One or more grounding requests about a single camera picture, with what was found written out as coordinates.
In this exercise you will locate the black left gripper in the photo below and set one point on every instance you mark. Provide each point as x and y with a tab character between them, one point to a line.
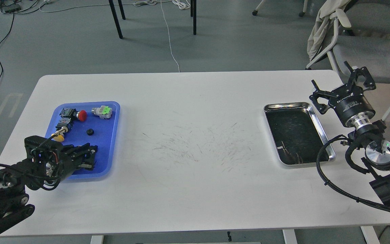
58	161

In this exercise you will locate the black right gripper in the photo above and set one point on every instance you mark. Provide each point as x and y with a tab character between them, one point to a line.
352	103

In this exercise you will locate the small black gear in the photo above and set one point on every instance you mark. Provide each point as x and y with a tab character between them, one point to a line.
90	132

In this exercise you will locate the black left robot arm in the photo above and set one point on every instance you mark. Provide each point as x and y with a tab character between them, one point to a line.
14	179

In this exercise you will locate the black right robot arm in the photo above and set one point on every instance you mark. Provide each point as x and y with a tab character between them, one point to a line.
368	151

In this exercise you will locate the green grey connector part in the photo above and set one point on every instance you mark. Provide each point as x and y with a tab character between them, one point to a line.
103	112

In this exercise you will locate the blue plastic tray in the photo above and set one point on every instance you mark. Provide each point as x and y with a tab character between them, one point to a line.
104	135

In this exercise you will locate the stainless steel tray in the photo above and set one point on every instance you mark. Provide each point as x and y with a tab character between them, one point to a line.
297	134

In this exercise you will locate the grey office chair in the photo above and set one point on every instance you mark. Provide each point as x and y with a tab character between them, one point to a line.
359	36

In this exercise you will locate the beige cloth on chair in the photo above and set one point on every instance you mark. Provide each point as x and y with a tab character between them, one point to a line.
321	25

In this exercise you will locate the black table leg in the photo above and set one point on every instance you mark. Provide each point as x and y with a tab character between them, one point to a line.
115	17
193	14

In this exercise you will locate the black table leg right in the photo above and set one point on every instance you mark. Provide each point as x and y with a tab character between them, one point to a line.
193	14

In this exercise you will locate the yellow push button switch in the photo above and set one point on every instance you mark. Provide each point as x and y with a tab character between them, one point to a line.
63	126

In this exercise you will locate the red push button switch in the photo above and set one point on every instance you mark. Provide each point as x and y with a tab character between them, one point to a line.
74	114

